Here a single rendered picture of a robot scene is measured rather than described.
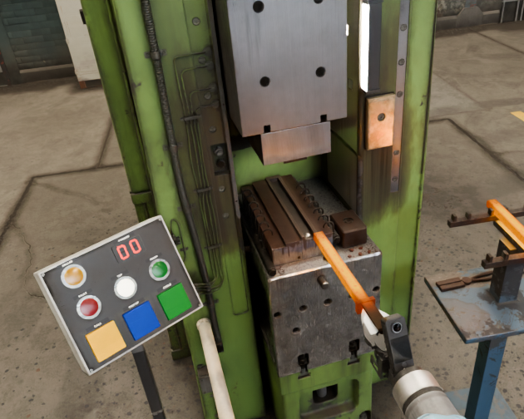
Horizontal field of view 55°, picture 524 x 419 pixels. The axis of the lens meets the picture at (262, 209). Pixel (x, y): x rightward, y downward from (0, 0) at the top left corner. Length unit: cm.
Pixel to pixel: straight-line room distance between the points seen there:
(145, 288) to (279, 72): 65
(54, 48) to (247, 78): 638
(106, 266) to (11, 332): 187
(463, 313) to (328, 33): 95
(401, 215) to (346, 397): 77
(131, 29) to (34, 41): 626
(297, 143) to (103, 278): 62
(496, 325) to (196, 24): 123
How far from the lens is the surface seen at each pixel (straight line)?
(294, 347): 178
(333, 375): 196
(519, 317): 176
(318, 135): 142
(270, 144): 138
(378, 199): 179
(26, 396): 277
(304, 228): 163
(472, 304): 176
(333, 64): 137
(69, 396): 268
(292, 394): 197
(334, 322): 176
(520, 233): 163
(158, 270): 137
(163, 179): 152
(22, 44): 768
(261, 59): 130
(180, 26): 139
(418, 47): 165
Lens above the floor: 191
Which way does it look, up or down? 32 degrees down
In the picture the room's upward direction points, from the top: 6 degrees counter-clockwise
